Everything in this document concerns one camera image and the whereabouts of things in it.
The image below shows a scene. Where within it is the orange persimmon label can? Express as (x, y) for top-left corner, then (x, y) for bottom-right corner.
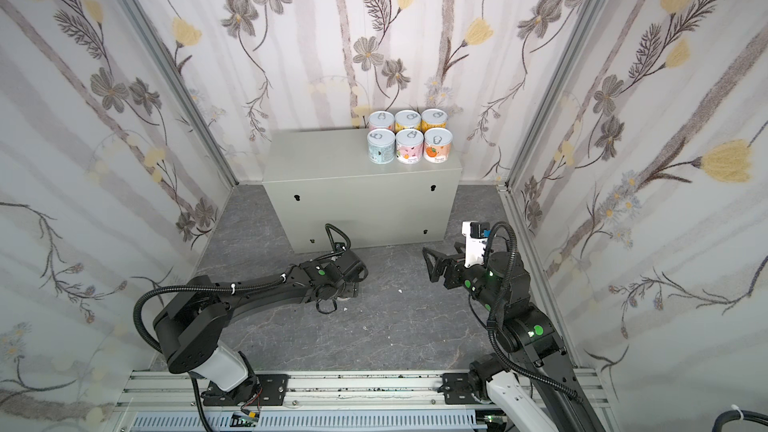
(424, 127), (453, 164)

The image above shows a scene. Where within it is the pink label can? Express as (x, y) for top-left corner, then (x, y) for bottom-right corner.
(396, 128), (424, 165)

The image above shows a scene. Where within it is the blue label can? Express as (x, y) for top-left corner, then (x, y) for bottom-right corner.
(367, 128), (396, 165)

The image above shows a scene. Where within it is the yellow white label can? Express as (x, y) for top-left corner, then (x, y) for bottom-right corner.
(394, 110), (421, 133)

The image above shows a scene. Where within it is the purple label can front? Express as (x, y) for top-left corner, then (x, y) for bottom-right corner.
(368, 111), (395, 131)

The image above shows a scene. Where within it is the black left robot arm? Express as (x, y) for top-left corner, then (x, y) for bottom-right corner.
(132, 224), (368, 395)

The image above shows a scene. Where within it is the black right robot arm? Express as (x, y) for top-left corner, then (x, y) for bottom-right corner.
(422, 221), (604, 431)

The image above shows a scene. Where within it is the grey metal cabinet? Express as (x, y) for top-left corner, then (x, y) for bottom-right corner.
(262, 129), (462, 253)

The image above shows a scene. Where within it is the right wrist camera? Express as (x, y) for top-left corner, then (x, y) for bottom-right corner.
(462, 221), (490, 268)

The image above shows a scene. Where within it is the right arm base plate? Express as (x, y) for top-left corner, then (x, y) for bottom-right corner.
(437, 371), (492, 405)

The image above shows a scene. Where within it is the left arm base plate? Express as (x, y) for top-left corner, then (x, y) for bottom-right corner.
(201, 374), (290, 408)

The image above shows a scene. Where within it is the white slotted cable duct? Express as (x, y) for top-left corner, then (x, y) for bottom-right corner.
(128, 410), (487, 432)

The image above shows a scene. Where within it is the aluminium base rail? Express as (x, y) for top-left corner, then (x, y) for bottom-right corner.
(113, 370), (601, 412)

